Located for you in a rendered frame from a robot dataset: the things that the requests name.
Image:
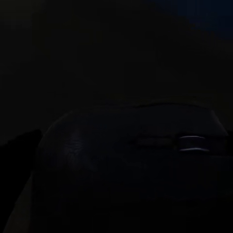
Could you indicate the desk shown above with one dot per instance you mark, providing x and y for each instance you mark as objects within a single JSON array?
[{"x": 61, "y": 55}]

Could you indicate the mouse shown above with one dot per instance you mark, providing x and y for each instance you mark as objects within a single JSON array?
[{"x": 140, "y": 167}]

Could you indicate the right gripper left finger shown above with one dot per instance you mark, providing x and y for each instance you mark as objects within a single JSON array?
[{"x": 16, "y": 164}]

